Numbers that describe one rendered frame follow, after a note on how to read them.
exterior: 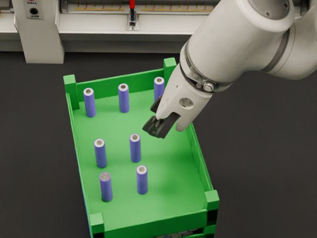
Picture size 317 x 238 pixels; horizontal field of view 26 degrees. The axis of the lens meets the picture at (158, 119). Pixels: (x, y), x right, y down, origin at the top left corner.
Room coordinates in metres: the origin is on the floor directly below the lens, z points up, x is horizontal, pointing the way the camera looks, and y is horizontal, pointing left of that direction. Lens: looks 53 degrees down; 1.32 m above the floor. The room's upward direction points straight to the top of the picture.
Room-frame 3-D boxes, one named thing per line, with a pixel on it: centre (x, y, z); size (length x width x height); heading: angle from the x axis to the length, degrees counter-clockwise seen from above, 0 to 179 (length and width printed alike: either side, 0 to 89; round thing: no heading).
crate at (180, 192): (0.65, 0.04, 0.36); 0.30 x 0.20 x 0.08; 13
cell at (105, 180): (0.58, 0.08, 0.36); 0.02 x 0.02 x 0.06
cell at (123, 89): (0.76, 0.06, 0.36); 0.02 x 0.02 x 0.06
